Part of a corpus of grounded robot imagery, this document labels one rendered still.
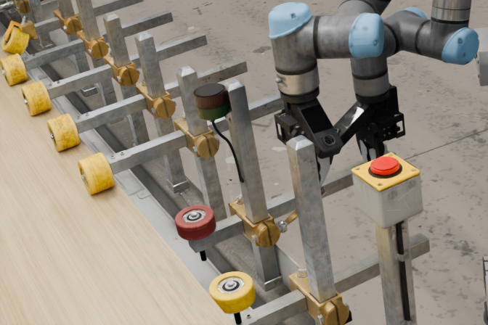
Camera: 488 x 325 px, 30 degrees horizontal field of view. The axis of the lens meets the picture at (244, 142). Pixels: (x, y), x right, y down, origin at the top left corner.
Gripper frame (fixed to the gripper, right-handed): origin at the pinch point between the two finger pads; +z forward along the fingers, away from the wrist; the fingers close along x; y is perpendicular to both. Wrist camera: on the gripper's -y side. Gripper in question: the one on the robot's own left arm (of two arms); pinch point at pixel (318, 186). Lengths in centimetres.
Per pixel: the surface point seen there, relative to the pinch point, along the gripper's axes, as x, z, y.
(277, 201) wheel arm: 1.2, 12.2, 17.7
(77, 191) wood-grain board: 36, 9, 46
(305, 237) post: 9.4, 1.4, -11.1
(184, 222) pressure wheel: 22.2, 7.6, 16.9
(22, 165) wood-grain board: 43, 9, 66
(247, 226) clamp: 10.2, 12.4, 13.7
